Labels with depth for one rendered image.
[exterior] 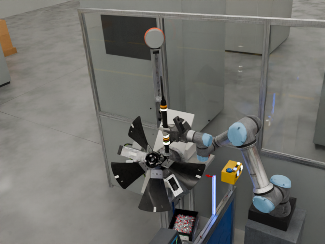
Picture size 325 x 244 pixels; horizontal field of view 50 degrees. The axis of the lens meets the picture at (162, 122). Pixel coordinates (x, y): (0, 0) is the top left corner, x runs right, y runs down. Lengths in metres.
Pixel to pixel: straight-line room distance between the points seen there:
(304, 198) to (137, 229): 1.63
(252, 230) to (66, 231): 2.14
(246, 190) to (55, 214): 2.07
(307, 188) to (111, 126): 1.96
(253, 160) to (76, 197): 2.66
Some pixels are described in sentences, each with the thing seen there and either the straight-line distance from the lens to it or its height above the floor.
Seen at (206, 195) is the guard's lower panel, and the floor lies 0.34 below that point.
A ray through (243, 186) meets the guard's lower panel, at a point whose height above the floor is 0.58.
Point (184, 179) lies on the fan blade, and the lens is 2.37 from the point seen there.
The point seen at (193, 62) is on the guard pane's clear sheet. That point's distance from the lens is 2.87.
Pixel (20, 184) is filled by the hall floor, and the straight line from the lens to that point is 4.72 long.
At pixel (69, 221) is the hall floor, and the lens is 3.97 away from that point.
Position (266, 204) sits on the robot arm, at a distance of 2.05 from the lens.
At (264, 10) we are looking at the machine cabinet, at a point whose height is 0.99.
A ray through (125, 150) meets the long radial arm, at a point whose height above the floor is 1.12.
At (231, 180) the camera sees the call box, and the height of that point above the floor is 1.01.
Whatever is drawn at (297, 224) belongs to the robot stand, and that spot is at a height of 1.00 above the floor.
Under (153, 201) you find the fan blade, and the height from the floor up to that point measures 0.99.
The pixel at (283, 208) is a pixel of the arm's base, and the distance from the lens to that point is 2.24.
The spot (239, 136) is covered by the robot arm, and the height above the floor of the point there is 1.63.
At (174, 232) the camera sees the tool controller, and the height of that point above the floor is 1.25.
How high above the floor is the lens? 2.62
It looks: 29 degrees down
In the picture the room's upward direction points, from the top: 4 degrees counter-clockwise
